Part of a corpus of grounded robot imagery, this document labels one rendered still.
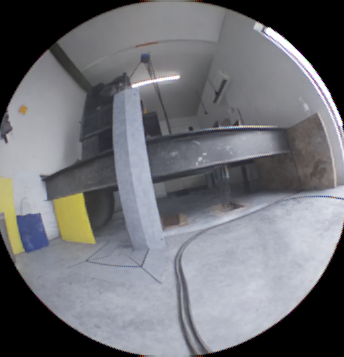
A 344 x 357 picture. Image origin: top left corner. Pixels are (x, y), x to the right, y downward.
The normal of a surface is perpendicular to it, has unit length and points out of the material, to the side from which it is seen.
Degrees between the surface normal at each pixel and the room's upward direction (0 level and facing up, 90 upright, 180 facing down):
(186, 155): 90
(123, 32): 180
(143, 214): 90
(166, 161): 90
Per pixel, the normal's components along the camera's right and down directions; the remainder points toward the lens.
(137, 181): 0.18, -0.10
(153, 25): 0.20, 0.98
